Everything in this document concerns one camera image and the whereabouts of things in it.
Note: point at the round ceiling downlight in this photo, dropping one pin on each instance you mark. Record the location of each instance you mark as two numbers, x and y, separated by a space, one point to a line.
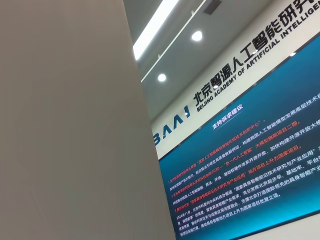
162 77
197 36

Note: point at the long linear ceiling light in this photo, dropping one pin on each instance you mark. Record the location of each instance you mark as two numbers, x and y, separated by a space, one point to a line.
160 25

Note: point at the large blue display screen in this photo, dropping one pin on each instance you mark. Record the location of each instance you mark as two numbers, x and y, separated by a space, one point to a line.
250 175

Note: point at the dark ceiling air vent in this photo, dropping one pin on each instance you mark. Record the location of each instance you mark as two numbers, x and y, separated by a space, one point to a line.
212 6

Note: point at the blue BAAI wall logo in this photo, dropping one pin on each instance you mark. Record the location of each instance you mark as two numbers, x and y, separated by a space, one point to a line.
186 111

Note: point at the black wall sign lettering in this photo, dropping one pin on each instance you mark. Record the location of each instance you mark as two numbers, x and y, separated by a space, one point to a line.
262 40

